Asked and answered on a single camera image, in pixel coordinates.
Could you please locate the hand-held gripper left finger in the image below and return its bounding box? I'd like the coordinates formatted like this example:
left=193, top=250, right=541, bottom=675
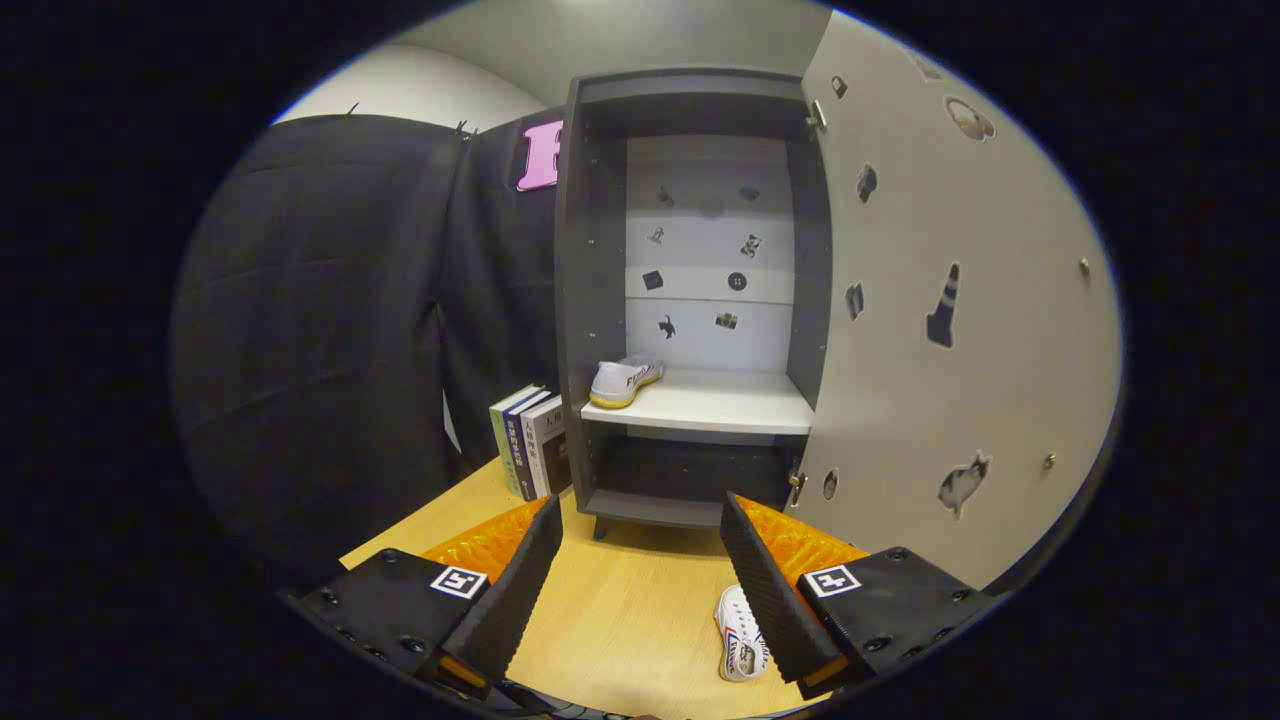
left=288, top=494, right=564, bottom=701

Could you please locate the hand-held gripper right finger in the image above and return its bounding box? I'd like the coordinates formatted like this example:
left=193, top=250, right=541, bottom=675
left=719, top=490, right=1004, bottom=703

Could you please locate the white shoe with striped side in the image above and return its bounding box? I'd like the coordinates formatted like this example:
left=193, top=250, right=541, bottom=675
left=714, top=585, right=771, bottom=683
left=588, top=355, right=665, bottom=410

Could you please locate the beige shoe cabinet door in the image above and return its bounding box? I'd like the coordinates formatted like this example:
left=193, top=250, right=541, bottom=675
left=790, top=10, right=1123, bottom=593

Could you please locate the dark blue book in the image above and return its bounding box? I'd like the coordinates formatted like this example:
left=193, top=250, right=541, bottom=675
left=502, top=390, right=553, bottom=501

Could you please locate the grey book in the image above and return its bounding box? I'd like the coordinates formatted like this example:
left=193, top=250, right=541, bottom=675
left=524, top=395, right=573, bottom=499

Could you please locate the green and white book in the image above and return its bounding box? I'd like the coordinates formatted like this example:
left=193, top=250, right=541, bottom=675
left=489, top=385, right=541, bottom=498

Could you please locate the black backdrop cloth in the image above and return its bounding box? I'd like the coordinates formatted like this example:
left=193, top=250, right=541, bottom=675
left=170, top=105, right=571, bottom=586

